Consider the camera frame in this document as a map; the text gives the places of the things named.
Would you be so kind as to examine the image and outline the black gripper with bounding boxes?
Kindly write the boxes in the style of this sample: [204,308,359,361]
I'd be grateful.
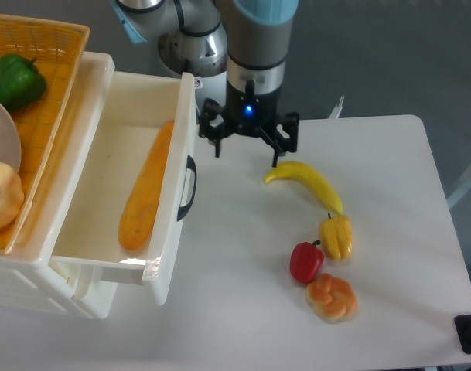
[199,82,299,168]

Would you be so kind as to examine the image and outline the long orange bread loaf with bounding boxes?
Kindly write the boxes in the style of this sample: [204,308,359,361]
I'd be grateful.
[118,121,174,250]

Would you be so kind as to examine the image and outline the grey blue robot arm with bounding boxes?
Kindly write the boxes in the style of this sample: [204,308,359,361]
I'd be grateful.
[111,1,300,165]

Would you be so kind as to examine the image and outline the white upper drawer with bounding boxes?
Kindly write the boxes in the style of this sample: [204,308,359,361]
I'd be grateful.
[51,72,196,305]

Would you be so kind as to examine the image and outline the knotted bread roll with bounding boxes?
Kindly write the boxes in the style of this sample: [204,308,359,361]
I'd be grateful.
[305,274,358,323]

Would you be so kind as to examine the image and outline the beige donut bread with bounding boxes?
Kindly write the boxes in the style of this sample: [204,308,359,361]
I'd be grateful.
[0,162,25,229]

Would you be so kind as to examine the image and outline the white drawer cabinet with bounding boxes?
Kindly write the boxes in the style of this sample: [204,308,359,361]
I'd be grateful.
[0,52,117,318]

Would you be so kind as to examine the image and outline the yellow banana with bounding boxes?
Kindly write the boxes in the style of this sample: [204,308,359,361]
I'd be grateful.
[263,161,343,215]

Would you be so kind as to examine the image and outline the yellow bell pepper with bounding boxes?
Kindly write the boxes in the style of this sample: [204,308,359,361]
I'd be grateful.
[319,215,353,260]

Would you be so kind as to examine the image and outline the red bell pepper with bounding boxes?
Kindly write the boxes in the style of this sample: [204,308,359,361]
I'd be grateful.
[289,240,325,284]

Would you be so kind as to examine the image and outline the yellow wicker basket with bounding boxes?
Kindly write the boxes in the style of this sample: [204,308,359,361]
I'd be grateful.
[0,14,90,255]

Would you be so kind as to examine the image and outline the beige plate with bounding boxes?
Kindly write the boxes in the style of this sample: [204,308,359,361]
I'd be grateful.
[0,104,22,172]

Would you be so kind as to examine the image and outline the green bell pepper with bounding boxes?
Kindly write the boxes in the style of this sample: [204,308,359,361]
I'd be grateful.
[0,53,47,112]

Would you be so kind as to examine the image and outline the black device at edge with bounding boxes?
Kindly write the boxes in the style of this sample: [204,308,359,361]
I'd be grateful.
[454,314,471,354]

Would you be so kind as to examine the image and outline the black drawer handle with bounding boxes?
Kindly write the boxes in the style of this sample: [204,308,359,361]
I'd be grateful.
[176,155,198,221]

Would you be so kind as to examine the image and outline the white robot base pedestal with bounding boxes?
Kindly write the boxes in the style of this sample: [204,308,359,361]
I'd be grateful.
[194,71,227,117]

